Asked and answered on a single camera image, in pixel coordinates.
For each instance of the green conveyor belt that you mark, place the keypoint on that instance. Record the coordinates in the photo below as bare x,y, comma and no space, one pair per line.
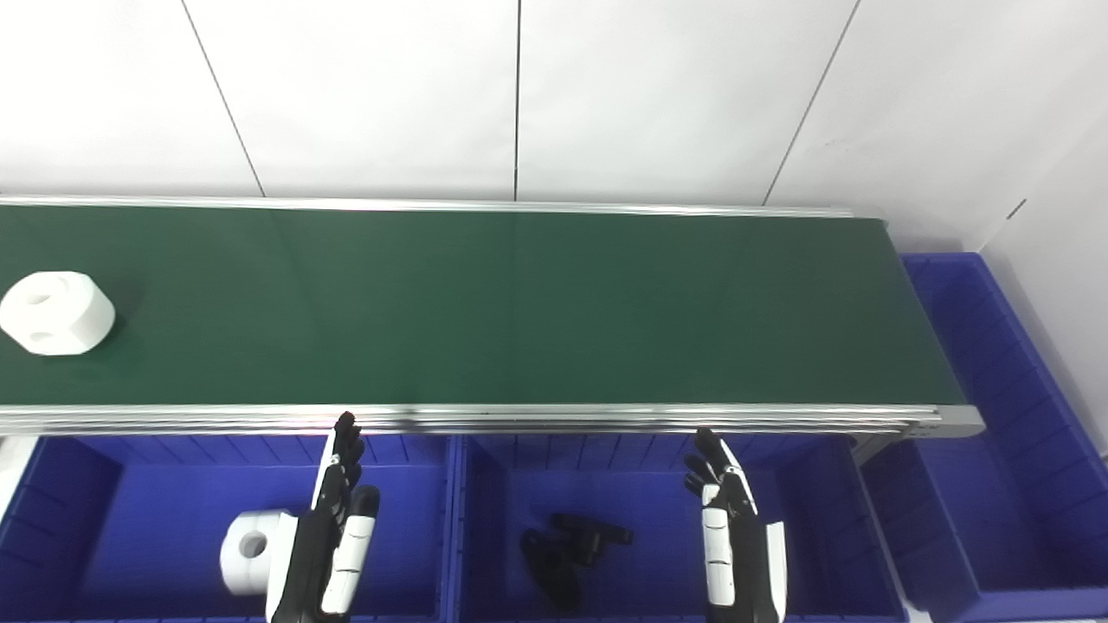
606,420
467,307

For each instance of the blue plastic bin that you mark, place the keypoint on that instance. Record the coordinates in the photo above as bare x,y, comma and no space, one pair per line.
666,528
216,528
995,450

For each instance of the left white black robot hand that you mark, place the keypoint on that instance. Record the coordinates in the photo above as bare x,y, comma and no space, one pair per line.
333,528

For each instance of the black plastic part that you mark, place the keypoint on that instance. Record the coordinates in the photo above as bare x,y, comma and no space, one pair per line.
571,551

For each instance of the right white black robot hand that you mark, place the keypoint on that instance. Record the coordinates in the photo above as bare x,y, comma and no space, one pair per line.
736,554

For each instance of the white block part with holes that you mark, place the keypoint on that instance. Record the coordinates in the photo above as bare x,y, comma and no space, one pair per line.
57,312
251,551

